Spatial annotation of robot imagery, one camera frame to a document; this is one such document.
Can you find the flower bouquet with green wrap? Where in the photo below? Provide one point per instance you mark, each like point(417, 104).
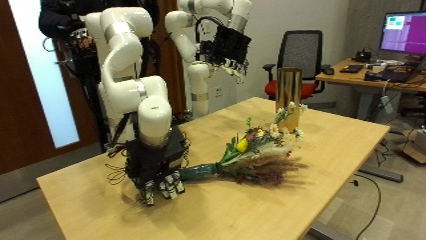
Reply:
point(257, 156)

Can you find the white wall socket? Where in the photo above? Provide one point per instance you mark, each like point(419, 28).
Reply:
point(218, 92)

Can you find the grey table foot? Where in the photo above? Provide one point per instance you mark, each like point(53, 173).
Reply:
point(381, 174)

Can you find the black keyboard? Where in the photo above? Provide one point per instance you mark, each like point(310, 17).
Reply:
point(351, 69)

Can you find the black desk phone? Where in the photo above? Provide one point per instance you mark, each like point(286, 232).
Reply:
point(362, 56)

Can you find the black computer mouse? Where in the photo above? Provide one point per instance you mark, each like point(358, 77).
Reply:
point(327, 71)

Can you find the gold cylindrical vase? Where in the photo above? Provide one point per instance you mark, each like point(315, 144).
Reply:
point(287, 90)

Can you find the computer monitor purple screen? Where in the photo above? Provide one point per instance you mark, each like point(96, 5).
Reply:
point(406, 33)

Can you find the brown door with glass panel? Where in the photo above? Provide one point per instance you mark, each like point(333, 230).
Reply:
point(21, 100)

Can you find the black laptop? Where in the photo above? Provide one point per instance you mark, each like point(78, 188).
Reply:
point(393, 76)

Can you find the white power adapter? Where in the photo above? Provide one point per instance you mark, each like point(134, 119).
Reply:
point(386, 104)

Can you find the wooden office desk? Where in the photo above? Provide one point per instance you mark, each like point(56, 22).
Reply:
point(346, 78)

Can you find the operator in dark clothes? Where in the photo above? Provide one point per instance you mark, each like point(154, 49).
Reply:
point(57, 20)

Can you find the black office chair red seat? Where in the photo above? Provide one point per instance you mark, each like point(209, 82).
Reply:
point(301, 50)

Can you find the cardboard box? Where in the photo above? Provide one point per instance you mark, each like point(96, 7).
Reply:
point(413, 150)

